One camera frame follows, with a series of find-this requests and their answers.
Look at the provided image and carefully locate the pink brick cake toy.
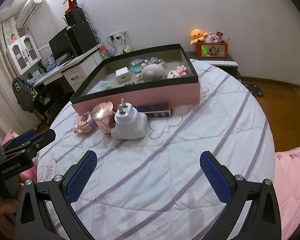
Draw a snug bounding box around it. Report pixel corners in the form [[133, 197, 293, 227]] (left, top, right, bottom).
[[73, 112, 97, 134]]

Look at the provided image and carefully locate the rose gold round tin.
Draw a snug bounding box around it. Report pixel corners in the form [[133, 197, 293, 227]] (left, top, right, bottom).
[[92, 101, 115, 135]]

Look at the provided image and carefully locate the clear box with green label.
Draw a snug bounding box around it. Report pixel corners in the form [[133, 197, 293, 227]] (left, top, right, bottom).
[[86, 80, 113, 95]]

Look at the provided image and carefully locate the white plug-in device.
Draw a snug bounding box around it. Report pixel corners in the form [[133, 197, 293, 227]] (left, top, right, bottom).
[[111, 99, 148, 140]]

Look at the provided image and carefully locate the white square charger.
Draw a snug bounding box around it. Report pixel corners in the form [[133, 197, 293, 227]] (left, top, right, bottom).
[[115, 67, 131, 83]]

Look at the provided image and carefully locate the black hair clip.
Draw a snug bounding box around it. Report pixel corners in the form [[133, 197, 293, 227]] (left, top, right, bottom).
[[124, 82, 135, 86]]

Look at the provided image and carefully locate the teal heart-shaped case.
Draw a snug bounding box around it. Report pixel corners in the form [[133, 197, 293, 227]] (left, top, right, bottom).
[[128, 59, 145, 74]]

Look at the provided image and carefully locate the blue rectangular box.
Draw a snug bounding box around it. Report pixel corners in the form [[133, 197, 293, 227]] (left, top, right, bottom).
[[136, 103, 172, 118]]

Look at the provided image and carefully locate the white round lamp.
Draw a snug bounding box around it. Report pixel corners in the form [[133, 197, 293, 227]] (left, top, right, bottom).
[[141, 64, 166, 82]]

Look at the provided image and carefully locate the pink white brick figure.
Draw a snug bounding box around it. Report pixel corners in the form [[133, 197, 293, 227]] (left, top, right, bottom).
[[166, 65, 188, 79]]

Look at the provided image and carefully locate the person's left hand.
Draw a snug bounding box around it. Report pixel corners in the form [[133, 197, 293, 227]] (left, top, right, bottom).
[[0, 172, 37, 239]]

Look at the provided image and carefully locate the beige curtain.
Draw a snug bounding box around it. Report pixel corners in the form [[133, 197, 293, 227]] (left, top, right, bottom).
[[0, 16, 43, 144]]

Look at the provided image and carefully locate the dark jacket on chair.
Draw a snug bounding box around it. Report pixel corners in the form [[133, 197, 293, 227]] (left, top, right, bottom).
[[12, 76, 38, 113]]

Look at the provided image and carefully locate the black office chair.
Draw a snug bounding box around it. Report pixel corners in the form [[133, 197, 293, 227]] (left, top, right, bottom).
[[34, 77, 74, 123]]

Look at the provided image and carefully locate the pink quilt with writing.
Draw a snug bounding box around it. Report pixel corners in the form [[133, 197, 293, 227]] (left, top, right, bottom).
[[274, 147, 300, 239]]

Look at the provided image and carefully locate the white desk with drawers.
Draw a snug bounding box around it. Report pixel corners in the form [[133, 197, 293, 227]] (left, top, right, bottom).
[[33, 46, 102, 91]]

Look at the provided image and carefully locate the white glass-door cupboard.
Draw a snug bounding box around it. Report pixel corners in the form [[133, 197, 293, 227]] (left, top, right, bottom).
[[6, 34, 42, 75]]

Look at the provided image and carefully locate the black computer monitor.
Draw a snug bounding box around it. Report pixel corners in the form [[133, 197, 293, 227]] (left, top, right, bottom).
[[49, 28, 75, 60]]

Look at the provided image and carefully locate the pink doll on cupboard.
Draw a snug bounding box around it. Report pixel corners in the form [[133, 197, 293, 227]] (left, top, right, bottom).
[[11, 34, 17, 43]]

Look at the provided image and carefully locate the striped white quilt cover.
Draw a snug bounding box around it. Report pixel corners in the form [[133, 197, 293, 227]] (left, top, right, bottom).
[[37, 60, 275, 239]]

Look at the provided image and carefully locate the black computer tower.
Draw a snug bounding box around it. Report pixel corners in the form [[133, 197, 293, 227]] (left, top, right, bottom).
[[66, 21, 97, 56]]

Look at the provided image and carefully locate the bottle with orange cap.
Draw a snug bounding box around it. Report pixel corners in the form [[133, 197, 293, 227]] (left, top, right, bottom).
[[99, 44, 110, 59]]

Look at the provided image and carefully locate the black bathroom scale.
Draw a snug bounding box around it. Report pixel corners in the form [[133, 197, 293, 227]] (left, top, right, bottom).
[[243, 83, 264, 97]]

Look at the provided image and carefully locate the yellow blue snack bag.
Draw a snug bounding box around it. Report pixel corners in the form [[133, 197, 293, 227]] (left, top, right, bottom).
[[123, 44, 132, 53]]

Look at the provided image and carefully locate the black speaker box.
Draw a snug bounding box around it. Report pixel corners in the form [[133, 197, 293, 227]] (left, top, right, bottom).
[[64, 8, 86, 27]]

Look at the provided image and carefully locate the white air conditioner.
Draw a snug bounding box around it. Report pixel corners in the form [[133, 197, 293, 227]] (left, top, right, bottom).
[[16, 0, 43, 29]]

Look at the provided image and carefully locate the red folder on speaker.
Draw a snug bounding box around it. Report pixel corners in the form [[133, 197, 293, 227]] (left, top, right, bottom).
[[63, 0, 78, 14]]

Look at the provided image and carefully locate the pink box with black rim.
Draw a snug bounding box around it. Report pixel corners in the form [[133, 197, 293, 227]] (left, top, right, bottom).
[[70, 44, 200, 114]]

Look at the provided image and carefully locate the red toy storage box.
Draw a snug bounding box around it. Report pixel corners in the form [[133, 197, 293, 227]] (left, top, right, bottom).
[[196, 42, 228, 58]]

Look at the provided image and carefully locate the purple plush toy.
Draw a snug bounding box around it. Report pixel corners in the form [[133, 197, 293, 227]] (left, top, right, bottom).
[[204, 32, 215, 43]]

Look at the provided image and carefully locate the white wall power outlet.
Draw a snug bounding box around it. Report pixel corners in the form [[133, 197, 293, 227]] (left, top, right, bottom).
[[109, 29, 128, 40]]

